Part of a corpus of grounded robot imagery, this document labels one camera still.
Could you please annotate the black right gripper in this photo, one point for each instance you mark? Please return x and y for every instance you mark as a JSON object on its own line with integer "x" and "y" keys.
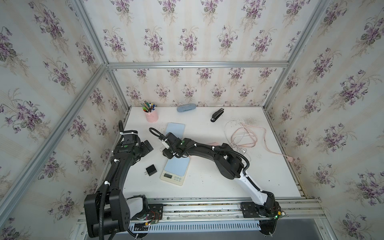
{"x": 166, "y": 155}

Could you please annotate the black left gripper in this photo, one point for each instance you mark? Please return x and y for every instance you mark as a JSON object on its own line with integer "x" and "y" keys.
{"x": 144, "y": 150}

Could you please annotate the black power adapter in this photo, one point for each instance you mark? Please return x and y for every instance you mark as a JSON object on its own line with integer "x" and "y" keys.
{"x": 151, "y": 170}

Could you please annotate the blue cream kitchen scale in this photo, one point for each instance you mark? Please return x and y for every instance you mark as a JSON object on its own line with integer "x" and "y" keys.
{"x": 175, "y": 171}

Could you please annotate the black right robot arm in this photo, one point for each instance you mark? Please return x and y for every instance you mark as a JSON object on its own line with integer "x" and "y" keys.
{"x": 231, "y": 164}

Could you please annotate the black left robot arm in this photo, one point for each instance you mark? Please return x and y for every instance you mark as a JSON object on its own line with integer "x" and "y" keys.
{"x": 107, "y": 210}

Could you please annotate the pink metal pen bucket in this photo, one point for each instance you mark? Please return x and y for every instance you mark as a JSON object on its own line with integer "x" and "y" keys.
{"x": 152, "y": 117}

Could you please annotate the blue fabric glasses case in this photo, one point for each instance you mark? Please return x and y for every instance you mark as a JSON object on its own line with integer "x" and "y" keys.
{"x": 186, "y": 108}

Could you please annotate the black stapler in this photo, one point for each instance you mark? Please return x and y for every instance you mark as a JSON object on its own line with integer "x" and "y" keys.
{"x": 217, "y": 114}

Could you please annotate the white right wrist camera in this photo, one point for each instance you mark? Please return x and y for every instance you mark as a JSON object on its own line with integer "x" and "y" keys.
{"x": 165, "y": 143}

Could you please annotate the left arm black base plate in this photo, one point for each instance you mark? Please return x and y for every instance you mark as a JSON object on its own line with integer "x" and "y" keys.
{"x": 153, "y": 214}

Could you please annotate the aluminium mounting rail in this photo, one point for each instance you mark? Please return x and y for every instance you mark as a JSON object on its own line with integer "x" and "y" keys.
{"x": 229, "y": 209}

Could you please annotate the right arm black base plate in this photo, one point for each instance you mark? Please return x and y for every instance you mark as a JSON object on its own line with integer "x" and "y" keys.
{"x": 252, "y": 210}

